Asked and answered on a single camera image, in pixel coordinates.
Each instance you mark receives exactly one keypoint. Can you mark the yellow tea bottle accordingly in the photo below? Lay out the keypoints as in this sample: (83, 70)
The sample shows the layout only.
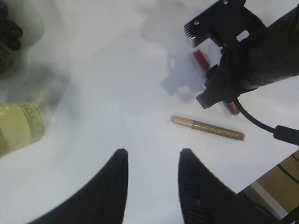
(20, 126)

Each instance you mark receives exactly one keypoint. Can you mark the gold glitter pen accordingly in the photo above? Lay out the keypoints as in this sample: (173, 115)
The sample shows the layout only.
(208, 128)

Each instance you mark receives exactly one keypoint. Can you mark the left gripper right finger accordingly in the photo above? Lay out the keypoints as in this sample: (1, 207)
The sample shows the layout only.
(206, 200)

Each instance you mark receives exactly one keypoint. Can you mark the red glitter pen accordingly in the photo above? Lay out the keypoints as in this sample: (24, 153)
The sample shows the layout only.
(205, 65)

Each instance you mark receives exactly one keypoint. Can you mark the green translucent wavy plate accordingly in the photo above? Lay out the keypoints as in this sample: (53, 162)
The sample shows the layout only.
(14, 64)

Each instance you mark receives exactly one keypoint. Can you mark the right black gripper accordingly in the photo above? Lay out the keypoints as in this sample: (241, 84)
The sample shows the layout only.
(268, 55)

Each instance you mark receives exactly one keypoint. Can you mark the purple artificial grape bunch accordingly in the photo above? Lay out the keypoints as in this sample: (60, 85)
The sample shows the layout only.
(10, 32)

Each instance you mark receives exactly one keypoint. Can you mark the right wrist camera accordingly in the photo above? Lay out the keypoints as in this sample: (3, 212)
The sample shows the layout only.
(222, 22)

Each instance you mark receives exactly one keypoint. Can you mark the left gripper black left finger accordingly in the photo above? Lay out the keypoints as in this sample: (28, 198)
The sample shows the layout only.
(101, 201)

